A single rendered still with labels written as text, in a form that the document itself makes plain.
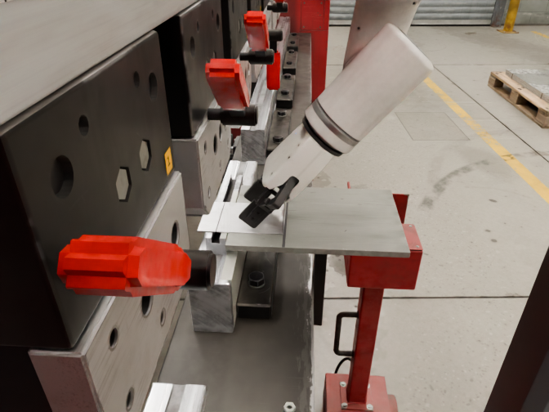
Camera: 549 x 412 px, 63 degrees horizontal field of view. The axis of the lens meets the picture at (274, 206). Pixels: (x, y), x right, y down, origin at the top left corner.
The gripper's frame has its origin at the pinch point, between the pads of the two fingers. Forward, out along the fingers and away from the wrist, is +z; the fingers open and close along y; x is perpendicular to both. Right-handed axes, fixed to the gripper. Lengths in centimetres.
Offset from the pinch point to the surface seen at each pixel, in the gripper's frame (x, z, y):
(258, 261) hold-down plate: 7.8, 9.0, -1.0
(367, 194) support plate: 15.5, -10.0, -8.2
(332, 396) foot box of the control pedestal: 73, 57, -32
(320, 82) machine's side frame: 41, 22, -216
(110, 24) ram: -22, -24, 40
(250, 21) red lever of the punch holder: -17.3, -22.4, 10.8
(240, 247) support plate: 0.6, 2.9, 7.6
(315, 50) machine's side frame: 26, 10, -216
